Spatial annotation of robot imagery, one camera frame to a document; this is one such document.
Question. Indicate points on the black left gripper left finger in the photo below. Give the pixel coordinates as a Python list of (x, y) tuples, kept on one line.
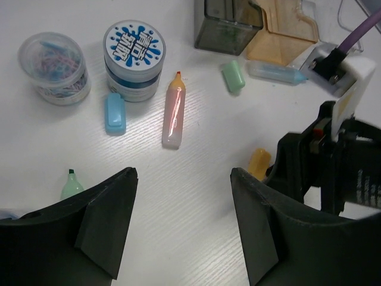
[(77, 241)]

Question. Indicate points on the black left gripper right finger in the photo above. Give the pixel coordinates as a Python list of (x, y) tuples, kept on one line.
[(288, 243)]

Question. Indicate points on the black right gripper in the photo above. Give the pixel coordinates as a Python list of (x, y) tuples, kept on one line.
[(345, 169)]

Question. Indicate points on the green highlighter pen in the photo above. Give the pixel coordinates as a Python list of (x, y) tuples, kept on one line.
[(72, 186)]

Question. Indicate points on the orange highlighter cap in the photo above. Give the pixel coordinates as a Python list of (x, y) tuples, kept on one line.
[(259, 163)]

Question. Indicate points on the green highlighter cap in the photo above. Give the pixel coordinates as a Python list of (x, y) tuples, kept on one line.
[(233, 76)]

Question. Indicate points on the orange highlighter pen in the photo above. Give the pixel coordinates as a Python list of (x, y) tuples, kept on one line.
[(174, 113)]

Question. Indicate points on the clear jar of paper clips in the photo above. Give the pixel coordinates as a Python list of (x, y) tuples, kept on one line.
[(55, 66)]

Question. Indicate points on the blue highlighter pen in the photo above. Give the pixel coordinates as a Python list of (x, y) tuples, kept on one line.
[(274, 72)]

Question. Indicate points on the blue highlighter cap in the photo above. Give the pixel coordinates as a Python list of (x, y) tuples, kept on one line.
[(114, 114)]

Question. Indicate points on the clear plastic bin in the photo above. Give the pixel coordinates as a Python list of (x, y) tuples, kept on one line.
[(328, 15)]

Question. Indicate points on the blue splash lid jar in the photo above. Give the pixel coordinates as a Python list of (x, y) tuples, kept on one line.
[(134, 54)]

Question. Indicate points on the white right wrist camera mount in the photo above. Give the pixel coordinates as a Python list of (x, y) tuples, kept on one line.
[(348, 84)]

